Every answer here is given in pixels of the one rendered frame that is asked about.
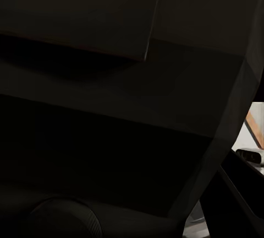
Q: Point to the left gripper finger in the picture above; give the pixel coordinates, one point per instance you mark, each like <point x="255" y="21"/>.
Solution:
<point x="233" y="202"/>

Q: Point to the desk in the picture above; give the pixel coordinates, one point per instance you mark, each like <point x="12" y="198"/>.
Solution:
<point x="250" y="136"/>

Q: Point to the digital camera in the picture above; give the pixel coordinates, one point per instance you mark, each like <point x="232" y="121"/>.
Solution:
<point x="115" y="115"/>

